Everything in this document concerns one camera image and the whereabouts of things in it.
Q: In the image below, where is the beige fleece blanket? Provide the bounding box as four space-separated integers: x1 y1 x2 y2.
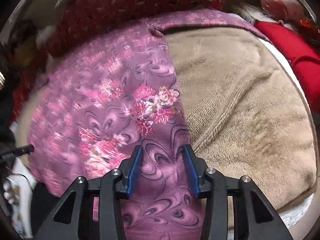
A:
17 28 317 210

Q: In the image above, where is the purple floral cloth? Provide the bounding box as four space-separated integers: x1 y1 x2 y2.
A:
29 9 261 239

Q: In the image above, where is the doll with red clothes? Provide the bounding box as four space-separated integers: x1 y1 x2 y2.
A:
260 0 319 33

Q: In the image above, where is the red pillow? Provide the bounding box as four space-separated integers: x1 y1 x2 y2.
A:
254 21 320 113

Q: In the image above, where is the red penguin pattern blanket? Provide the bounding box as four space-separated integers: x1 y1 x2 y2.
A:
12 0 226 120

